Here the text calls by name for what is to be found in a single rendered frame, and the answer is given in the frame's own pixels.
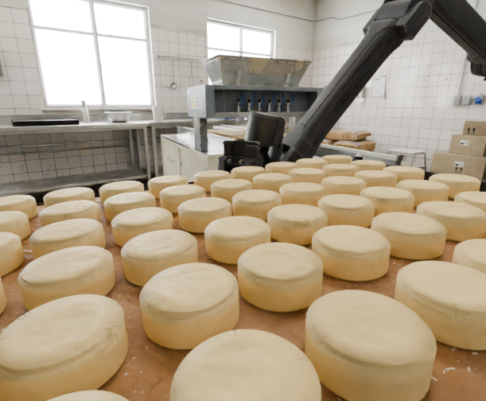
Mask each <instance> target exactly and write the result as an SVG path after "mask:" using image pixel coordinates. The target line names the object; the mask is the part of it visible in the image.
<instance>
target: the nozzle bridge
mask: <svg viewBox="0 0 486 401"><path fill-rule="evenodd" d="M241 91H242V92H243V95H242V92H241ZM251 91H253V92H254V95H255V97H254V103H253V105H252V107H251V111H258V101H259V99H260V100H261V105H262V102H263V93H262V91H263V92H264V96H265V97H264V103H263V105H262V106H261V112H263V113H267V114H271V115H277V116H279V117H295V126H296V125H297V124H298V123H299V121H300V120H301V119H302V118H303V116H304V115H305V114H306V112H307V111H308V110H309V109H310V108H311V106H312V105H313V104H314V102H315V101H316V100H317V98H318V97H319V95H320V94H321V93H322V92H323V91H324V88H302V87H275V86H247V85H219V84H204V85H199V86H195V87H190V88H187V96H188V113H189V117H193V125H194V142H195V150H198V151H200V152H208V132H207V119H221V118H249V115H250V112H247V103H248V99H250V100H251V104H252V101H253V93H252V92H251ZM281 91H282V92H283V93H284V103H283V105H282V101H283V94H282V93H281ZM272 92H273V93H274V95H273V93H272ZM290 92H293V94H294V101H293V104H292V106H291V107H290V112H286V103H287V100H288V99H289V100H290V105H291V103H292V100H293V95H292V93H290ZM242 97H243V104H242V106H241V112H237V99H240V102H241V103H242ZM273 98H274V104H273V106H272V107H271V112H267V104H268V99H270V103H271V105H272V103H273ZM278 99H280V104H281V105H282V106H281V110H280V112H277V103H278Z"/></svg>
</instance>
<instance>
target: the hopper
mask: <svg viewBox="0 0 486 401"><path fill-rule="evenodd" d="M201 63H202V65H203V66H204V69H205V71H206V73H207V74H208V77H209V79H210V80H211V82H212V84H219V85H247V86H275V87H297V86H298V85H299V83H300V82H301V79H302V77H303V76H304V75H305V72H306V71H307V69H308V67H309V66H310V64H311V63H312V61H311V60H289V59H278V58H266V57H255V56H233V55H222V54H218V55H215V56H213V57H210V58H208V59H206V60H202V61H201Z"/></svg>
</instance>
